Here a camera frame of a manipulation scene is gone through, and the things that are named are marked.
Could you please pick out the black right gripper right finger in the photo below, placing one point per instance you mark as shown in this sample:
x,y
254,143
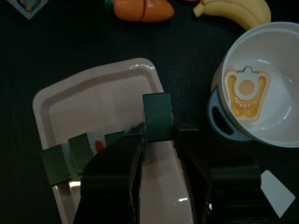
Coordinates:
x,y
222,189

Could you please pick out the pink rectangular toy plate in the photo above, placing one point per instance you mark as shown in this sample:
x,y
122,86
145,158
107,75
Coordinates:
x,y
98,105

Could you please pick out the grey square picture tile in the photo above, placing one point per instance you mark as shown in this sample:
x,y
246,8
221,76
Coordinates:
x,y
27,6

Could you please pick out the yellow toy banana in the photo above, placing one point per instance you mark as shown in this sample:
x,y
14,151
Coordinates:
x,y
241,11

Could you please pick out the white flat card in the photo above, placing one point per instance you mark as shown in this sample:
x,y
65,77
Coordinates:
x,y
277,191

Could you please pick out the orange toy carrot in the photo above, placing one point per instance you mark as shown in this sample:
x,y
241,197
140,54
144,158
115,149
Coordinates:
x,y
145,10

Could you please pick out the green sushi piece red centre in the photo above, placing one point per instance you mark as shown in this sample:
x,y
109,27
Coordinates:
x,y
83,151

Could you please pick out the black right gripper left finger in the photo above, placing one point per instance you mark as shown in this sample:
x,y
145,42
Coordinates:
x,y
111,180

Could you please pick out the green-wrapped toy sushi piece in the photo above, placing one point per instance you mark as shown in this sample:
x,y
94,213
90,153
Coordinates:
x,y
58,164
114,138
158,116

